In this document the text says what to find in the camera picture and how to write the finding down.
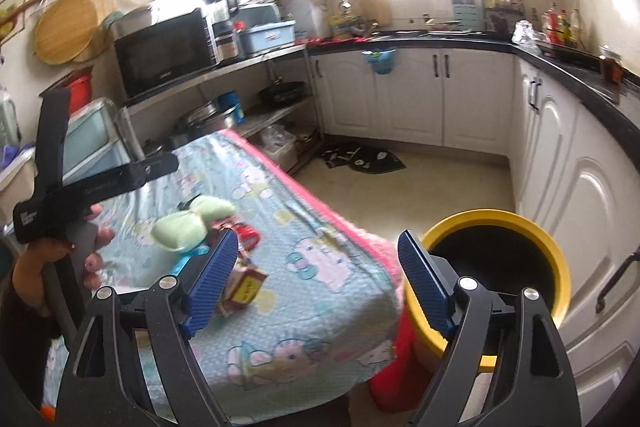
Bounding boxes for red yellow paper carton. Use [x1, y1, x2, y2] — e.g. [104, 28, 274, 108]
[216, 259, 268, 317]

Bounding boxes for green mesh cloth bundle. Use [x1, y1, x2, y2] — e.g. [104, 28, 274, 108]
[151, 195, 236, 254]

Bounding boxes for red cylindrical can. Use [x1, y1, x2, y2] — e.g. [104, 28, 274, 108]
[234, 222, 262, 251]

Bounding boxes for red snack wrapper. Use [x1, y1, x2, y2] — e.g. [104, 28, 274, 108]
[208, 216, 244, 243]

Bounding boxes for blue cloth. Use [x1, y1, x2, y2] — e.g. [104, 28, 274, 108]
[170, 244, 209, 277]

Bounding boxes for yellow trash bin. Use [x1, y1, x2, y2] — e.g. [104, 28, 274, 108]
[402, 207, 573, 374]

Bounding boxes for white kitchen cabinets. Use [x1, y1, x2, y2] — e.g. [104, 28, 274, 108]
[311, 49, 639, 426]

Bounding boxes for plastic drawer cabinet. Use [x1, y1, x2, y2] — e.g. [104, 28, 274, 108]
[0, 98, 131, 228]

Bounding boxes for cartoon cat tablecloth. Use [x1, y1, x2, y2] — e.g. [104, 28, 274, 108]
[41, 128, 409, 425]

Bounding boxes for black floor mat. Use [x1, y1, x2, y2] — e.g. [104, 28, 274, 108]
[320, 142, 406, 174]

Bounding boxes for red plastic basin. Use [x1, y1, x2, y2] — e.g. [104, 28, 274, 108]
[39, 65, 93, 116]

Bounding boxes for steel cooking pot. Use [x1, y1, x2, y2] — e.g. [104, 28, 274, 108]
[170, 102, 239, 145]

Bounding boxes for round bamboo tray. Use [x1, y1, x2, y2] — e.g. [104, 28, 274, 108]
[34, 0, 99, 66]

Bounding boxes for black microwave oven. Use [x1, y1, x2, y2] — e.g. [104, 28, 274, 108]
[114, 9, 216, 98]

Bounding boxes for metal shelf rack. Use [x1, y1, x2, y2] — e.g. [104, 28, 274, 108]
[118, 44, 323, 169]

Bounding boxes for blue hanging basket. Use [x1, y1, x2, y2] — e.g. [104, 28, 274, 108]
[362, 49, 396, 76]

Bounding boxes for black frying pan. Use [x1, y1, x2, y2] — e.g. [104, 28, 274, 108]
[258, 61, 307, 108]

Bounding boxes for blue dish rack box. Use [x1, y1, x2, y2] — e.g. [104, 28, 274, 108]
[233, 3, 295, 56]

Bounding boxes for blender with black lid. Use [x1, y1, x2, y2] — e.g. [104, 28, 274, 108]
[203, 0, 241, 64]

